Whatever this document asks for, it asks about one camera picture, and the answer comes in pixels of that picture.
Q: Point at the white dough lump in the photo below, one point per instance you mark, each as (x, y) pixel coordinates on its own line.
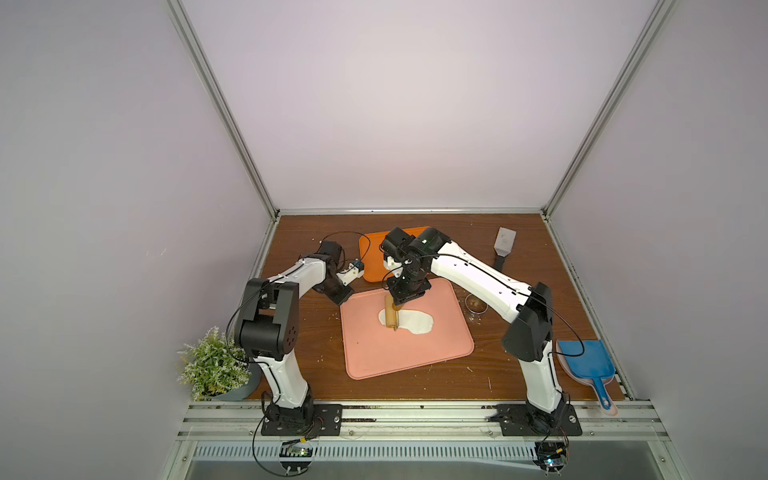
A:
(416, 322)

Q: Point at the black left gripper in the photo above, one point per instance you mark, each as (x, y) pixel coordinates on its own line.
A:
(344, 297)

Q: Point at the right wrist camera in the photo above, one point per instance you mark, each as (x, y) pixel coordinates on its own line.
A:
(392, 265)

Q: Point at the blue dustpan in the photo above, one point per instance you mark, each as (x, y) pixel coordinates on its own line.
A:
(588, 363)

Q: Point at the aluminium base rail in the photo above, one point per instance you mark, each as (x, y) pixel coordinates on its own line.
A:
(484, 431)

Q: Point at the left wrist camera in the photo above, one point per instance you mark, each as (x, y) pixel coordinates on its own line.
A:
(351, 272)

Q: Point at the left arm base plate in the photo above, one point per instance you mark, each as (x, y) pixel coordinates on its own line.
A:
(309, 422)

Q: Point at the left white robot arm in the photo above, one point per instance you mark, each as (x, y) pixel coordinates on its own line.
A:
(267, 325)

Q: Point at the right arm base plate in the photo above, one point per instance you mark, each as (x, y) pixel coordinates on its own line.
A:
(526, 420)

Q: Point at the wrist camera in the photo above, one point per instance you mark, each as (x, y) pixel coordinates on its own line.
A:
(351, 272)
(392, 265)

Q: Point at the wooden rolling pin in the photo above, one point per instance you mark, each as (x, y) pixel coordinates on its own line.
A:
(391, 313)

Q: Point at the small green potted plant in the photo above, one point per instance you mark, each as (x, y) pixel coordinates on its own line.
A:
(214, 368)

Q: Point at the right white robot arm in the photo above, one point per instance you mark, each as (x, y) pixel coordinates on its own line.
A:
(527, 309)

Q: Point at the orange plastic tray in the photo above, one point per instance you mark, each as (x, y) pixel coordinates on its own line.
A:
(372, 257)

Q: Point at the black handled metal spatula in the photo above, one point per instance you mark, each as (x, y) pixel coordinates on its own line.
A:
(503, 246)

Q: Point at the pink silicone mat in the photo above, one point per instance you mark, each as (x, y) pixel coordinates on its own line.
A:
(372, 350)

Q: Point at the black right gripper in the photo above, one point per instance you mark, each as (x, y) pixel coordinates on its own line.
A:
(408, 292)

